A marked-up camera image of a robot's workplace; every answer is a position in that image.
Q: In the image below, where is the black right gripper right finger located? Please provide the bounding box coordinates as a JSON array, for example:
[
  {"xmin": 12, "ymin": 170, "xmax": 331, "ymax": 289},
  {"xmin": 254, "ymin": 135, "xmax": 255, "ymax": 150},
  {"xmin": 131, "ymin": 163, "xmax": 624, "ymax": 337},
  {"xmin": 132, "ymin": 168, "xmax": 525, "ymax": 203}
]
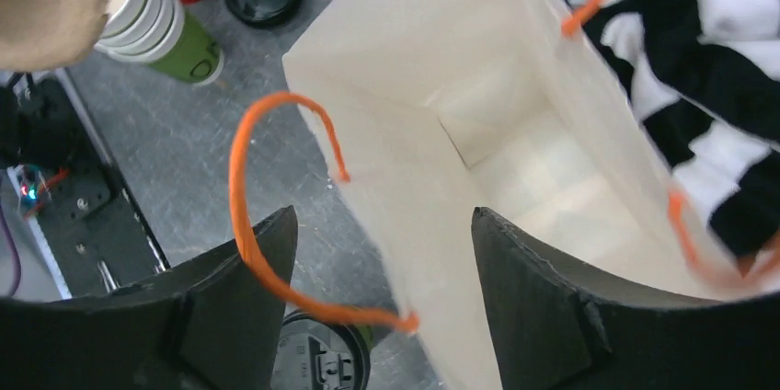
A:
[{"xmin": 471, "ymin": 207, "xmax": 779, "ymax": 389}]

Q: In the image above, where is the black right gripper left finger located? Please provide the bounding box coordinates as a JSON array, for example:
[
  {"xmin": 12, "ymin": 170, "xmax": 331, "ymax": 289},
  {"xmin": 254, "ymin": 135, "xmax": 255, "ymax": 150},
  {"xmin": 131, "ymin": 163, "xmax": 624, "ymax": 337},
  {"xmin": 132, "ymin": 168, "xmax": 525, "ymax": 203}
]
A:
[{"xmin": 1, "ymin": 242, "xmax": 285, "ymax": 389}]

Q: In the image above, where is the black plastic cup lid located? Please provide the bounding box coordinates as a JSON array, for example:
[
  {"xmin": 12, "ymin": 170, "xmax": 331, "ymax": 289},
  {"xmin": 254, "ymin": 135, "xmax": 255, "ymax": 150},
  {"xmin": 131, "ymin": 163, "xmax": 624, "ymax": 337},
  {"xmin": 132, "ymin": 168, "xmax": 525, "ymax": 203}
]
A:
[{"xmin": 270, "ymin": 310, "xmax": 371, "ymax": 390}]

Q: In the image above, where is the green paper coffee cup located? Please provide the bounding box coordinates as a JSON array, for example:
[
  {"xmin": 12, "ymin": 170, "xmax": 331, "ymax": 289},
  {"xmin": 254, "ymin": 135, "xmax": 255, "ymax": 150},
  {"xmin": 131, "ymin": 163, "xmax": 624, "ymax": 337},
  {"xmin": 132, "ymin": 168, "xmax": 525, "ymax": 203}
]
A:
[{"xmin": 356, "ymin": 325, "xmax": 375, "ymax": 352}]

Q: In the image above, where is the brown paper takeout bag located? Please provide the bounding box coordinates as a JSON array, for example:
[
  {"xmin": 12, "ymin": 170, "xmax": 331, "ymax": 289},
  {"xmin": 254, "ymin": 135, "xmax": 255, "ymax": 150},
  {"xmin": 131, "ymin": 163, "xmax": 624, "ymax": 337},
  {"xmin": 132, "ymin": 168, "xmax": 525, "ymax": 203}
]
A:
[{"xmin": 228, "ymin": 0, "xmax": 780, "ymax": 390}]

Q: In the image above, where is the brown pulp cup carrier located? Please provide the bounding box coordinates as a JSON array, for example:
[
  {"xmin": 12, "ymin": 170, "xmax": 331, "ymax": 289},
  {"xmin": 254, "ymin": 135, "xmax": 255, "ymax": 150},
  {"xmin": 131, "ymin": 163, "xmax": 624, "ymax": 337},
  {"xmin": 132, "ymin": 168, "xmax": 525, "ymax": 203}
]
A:
[{"xmin": 1, "ymin": 0, "xmax": 109, "ymax": 72}]

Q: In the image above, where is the stack of green paper cups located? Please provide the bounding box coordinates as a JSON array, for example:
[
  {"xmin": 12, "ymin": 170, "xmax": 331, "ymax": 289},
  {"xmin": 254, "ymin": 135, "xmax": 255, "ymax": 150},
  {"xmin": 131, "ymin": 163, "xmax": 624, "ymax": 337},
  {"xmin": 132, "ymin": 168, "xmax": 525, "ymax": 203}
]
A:
[{"xmin": 95, "ymin": 0, "xmax": 224, "ymax": 86}]

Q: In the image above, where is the black white striped cloth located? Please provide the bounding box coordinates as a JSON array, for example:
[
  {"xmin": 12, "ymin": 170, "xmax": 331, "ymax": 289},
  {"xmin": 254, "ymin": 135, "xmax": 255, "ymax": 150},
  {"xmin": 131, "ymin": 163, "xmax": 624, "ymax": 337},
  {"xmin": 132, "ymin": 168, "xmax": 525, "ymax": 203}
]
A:
[{"xmin": 582, "ymin": 0, "xmax": 779, "ymax": 260}]

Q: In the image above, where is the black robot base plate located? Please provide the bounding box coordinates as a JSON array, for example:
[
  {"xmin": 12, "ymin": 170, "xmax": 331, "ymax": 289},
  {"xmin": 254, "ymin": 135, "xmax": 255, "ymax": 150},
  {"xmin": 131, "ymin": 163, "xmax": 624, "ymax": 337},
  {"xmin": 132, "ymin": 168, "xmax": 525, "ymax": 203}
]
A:
[{"xmin": 1, "ymin": 68, "xmax": 170, "ymax": 299}]

